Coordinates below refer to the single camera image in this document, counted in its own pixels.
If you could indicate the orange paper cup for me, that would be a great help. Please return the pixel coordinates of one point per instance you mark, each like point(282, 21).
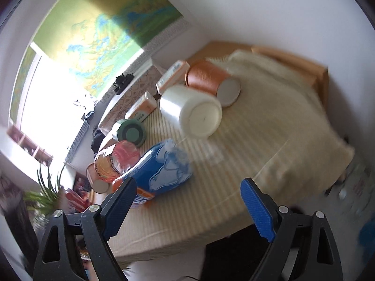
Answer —
point(98, 185)

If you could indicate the white shelf unit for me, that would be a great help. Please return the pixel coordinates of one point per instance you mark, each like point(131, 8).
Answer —
point(35, 151)

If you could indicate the white lace cloth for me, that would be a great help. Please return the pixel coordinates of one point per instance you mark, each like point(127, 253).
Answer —
point(145, 79)

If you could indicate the green cup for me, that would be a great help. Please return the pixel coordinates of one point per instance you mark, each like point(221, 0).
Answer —
point(130, 130)

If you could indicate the orange gold cup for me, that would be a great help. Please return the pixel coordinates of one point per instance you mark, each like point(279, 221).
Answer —
point(207, 77)

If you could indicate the striped cloth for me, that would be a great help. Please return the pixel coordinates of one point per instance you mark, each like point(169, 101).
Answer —
point(277, 133)

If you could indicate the potted green plant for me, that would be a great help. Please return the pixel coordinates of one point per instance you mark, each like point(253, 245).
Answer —
point(49, 198)

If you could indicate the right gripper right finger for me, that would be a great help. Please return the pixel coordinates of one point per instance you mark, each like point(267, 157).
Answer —
point(317, 257)

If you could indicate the orange tissue pack middle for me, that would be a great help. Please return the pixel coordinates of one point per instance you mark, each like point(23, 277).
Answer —
point(142, 108)

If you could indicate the orange tissue pack large label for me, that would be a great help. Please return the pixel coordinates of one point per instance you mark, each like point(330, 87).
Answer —
point(176, 74)

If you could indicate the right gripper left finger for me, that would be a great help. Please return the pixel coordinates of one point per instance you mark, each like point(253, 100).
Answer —
point(58, 256)

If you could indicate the blue orange plastic cup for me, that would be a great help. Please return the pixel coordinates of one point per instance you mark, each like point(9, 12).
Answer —
point(162, 168)

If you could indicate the black figurine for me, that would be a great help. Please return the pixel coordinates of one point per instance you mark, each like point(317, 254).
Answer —
point(122, 82)

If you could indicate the wall map poster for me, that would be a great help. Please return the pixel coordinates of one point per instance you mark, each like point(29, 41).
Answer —
point(88, 41)

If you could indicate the white frosted cup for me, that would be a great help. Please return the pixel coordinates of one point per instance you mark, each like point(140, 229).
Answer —
point(195, 113)

